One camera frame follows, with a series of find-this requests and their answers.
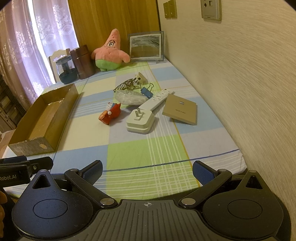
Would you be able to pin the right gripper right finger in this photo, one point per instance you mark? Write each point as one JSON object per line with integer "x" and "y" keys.
{"x": 210, "y": 179}

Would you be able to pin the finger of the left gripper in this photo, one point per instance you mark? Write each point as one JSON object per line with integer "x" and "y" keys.
{"x": 40, "y": 164}

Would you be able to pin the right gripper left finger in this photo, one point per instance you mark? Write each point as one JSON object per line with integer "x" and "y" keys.
{"x": 82, "y": 181}

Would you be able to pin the red Doraemon toy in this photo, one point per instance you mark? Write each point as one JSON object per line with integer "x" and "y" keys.
{"x": 111, "y": 112}

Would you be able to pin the tan square card box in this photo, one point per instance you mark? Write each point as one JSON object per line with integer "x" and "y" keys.
{"x": 180, "y": 109}

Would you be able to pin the white square charger box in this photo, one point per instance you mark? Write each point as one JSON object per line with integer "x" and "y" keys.
{"x": 140, "y": 121}

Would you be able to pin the clear box of floss picks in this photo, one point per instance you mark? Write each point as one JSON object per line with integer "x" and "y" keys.
{"x": 129, "y": 97}

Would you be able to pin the white remote control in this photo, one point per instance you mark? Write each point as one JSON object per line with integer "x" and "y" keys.
{"x": 156, "y": 100}

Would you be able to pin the zebra striped hair clip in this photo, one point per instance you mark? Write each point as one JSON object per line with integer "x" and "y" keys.
{"x": 130, "y": 84}

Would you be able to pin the blue binder clip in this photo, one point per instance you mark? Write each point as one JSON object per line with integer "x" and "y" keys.
{"x": 147, "y": 91}

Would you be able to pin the beige UK plug adapter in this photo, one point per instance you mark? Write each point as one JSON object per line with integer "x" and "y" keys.
{"x": 140, "y": 79}

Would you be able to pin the person's left hand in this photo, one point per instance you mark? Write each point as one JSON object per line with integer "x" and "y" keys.
{"x": 3, "y": 200}

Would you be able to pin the open cardboard box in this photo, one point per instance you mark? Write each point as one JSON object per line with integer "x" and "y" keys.
{"x": 40, "y": 129}

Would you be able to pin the plaid pastel tablecloth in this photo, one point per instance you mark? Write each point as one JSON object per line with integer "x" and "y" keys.
{"x": 143, "y": 166}

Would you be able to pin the dark green glass humidifier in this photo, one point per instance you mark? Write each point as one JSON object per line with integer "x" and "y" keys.
{"x": 66, "y": 69}

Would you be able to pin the cream wooden chair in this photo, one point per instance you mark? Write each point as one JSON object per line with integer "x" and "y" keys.
{"x": 52, "y": 61}

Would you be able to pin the brown cylindrical canister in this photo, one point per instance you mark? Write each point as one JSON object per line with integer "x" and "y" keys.
{"x": 82, "y": 61}

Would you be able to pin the pink Patrick star plush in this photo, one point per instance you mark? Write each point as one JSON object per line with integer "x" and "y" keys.
{"x": 109, "y": 56}

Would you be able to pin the lilac lace curtain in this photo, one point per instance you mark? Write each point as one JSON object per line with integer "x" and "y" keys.
{"x": 31, "y": 31}

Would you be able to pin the framed sand picture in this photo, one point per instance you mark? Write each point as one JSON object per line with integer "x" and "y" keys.
{"x": 147, "y": 46}

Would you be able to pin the beige wall socket plate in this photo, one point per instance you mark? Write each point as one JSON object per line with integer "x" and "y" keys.
{"x": 211, "y": 9}

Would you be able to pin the gold double wall socket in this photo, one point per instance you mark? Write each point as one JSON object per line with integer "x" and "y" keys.
{"x": 170, "y": 9}

